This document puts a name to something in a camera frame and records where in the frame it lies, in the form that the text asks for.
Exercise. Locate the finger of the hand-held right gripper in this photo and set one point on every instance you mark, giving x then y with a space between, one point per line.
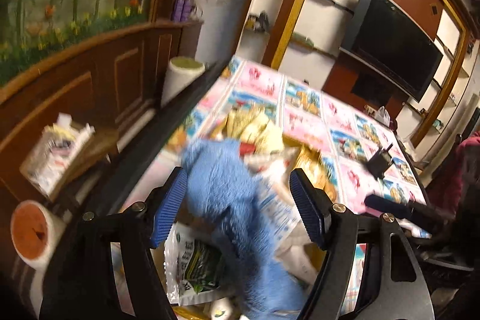
390 207

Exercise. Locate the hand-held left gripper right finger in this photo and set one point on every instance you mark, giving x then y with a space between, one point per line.
307 211

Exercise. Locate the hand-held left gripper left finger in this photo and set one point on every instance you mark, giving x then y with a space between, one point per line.
170 207

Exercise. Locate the white printed tissue pack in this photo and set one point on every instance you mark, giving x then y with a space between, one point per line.
277 211

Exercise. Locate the yellow cardboard box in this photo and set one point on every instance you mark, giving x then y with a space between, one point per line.
313 158

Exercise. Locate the green and white packet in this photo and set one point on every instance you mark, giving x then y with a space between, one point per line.
191 263

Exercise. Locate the large blue terry towel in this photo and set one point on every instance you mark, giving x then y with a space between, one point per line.
232 215

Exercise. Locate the red plastic packet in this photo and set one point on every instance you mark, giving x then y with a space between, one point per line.
247 148

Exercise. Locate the yellow terry towel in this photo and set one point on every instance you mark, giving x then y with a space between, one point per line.
255 128

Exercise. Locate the white roll with green end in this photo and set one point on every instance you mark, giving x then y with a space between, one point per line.
180 80

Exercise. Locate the white roll with orange end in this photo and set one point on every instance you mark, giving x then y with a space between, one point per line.
32 233

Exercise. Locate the brown wooden cabinet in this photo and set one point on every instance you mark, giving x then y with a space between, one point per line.
93 80

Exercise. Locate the black flat television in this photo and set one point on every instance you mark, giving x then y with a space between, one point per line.
397 46

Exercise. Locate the flat green shelf item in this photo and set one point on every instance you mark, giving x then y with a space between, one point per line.
303 40

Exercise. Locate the dark bag on shelf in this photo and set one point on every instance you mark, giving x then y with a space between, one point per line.
258 23

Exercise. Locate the purple bottle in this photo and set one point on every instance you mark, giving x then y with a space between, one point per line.
187 9
179 9

